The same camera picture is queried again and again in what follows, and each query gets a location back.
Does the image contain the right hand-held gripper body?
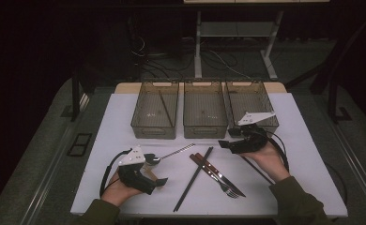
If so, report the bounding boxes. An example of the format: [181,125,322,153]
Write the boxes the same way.
[229,111,277,155]

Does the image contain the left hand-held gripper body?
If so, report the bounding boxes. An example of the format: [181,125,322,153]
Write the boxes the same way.
[117,144,159,196]

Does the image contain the light wooden spoon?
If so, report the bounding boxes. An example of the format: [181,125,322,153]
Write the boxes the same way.
[142,164,165,191]

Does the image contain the metal spoon with patterned handle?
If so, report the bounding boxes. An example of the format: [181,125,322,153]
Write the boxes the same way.
[146,143,196,166]

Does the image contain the clear brown plastic basket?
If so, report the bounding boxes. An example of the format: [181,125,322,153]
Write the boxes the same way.
[182,80,229,140]
[130,80,180,141]
[224,80,280,140]

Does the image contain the wooden-handled table knife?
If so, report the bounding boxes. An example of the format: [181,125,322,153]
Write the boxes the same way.
[193,152,247,199]

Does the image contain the dark brown chopstick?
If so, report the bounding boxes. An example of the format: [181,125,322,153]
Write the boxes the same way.
[158,89,175,128]

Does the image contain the person's left hand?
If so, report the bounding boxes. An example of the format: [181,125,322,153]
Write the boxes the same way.
[99,171,144,208]

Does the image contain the person's right hand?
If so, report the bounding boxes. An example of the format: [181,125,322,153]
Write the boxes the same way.
[240,142,290,184]

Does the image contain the white table cover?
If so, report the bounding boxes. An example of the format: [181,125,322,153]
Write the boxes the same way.
[70,92,348,218]

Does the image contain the black slanted stand legs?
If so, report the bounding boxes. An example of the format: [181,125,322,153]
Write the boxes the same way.
[284,12,366,95]

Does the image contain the black upright stand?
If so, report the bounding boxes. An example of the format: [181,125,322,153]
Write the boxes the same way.
[327,78,354,125]
[70,69,83,123]

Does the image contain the white metal-framed desk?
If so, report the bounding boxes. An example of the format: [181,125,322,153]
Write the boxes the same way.
[183,0,330,82]

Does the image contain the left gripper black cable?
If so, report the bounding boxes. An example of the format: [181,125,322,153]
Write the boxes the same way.
[99,148,132,199]

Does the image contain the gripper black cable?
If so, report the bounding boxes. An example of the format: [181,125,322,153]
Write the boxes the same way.
[258,128,291,173]
[99,148,132,199]

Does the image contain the wooden-handled fork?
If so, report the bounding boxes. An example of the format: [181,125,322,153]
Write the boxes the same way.
[189,154,241,200]

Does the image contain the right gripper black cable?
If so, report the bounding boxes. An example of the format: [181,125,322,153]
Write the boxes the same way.
[258,128,291,173]

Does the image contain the white floor cable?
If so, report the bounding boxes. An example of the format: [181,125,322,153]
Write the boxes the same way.
[208,50,252,80]

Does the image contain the metal floor rail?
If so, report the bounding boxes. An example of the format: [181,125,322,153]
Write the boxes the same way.
[21,123,79,225]
[326,115,366,217]

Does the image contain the tangle of black cables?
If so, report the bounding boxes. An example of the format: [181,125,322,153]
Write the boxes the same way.
[130,36,239,80]

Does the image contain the thin black floor cable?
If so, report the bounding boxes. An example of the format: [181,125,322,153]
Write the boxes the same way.
[323,161,350,209]

